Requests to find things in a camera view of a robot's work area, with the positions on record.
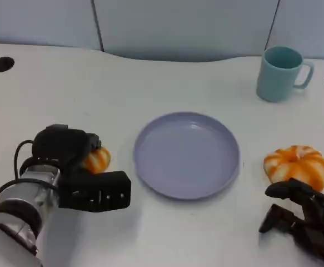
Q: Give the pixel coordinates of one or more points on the orange white toy bread roll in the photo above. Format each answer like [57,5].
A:
[295,164]
[99,161]

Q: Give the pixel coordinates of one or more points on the pale green mug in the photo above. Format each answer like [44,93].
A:
[275,82]

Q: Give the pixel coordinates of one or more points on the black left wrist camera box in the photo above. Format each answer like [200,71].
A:
[95,192]

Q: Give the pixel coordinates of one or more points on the grey partition panel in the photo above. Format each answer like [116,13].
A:
[39,22]
[309,25]
[184,27]

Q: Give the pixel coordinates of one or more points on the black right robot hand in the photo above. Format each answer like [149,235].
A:
[320,225]

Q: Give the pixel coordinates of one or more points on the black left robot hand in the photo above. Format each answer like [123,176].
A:
[61,144]

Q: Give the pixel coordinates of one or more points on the black round table grommet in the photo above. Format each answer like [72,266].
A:
[1,64]

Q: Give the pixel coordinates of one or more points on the lilac plate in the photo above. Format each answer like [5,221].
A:
[186,155]

